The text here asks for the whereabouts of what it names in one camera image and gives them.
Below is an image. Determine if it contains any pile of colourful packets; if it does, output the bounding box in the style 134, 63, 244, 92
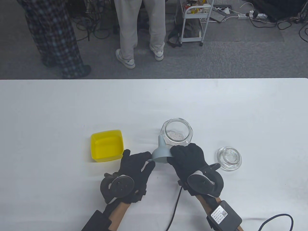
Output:
184, 0, 211, 13

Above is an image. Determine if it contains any person's right hand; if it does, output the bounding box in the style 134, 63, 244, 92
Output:
167, 143, 210, 190

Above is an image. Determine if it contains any yellow plastic container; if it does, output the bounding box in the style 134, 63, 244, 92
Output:
90, 129, 124, 163

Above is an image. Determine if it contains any black box with white label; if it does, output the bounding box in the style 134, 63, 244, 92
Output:
206, 200, 243, 231

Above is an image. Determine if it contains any clear glass jar lid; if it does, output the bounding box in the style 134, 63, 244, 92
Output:
217, 147, 242, 172

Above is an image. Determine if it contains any pale blue funnel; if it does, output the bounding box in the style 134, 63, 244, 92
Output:
147, 135, 175, 164

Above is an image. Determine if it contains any clear glass jar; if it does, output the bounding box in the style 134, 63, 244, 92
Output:
160, 118, 193, 147

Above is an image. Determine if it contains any black braided cable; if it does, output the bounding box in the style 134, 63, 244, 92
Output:
257, 214, 294, 231

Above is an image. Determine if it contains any black and white controller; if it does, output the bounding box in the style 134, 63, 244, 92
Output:
186, 163, 224, 198
100, 173, 135, 205

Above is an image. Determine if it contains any person's right forearm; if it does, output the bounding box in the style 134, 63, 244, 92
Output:
195, 195, 243, 231

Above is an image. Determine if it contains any black bag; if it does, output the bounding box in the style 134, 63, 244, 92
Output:
167, 18, 202, 48

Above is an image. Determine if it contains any white sneaker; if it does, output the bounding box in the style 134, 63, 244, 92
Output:
116, 49, 135, 69
150, 44, 165, 61

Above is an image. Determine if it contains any tangle of black floor cables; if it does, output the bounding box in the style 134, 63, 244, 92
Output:
71, 0, 118, 42

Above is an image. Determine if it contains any plain black forearm box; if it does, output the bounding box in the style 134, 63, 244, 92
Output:
81, 210, 112, 231

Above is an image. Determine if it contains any white power strip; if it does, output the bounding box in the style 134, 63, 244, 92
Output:
238, 13, 268, 19

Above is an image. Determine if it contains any black fabric bundle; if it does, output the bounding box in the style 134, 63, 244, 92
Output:
250, 0, 308, 22

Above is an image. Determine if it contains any person's left forearm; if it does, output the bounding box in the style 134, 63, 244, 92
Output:
106, 202, 131, 231

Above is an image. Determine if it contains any person's left hand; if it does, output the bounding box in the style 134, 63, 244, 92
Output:
117, 149, 155, 205

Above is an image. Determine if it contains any black looped floor cable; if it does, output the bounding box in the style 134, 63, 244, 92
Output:
248, 16, 293, 30

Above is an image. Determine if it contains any white wheeled cart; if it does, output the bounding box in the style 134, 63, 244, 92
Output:
177, 0, 214, 46

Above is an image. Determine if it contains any smooth black cable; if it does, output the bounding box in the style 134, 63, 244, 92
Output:
166, 180, 183, 231

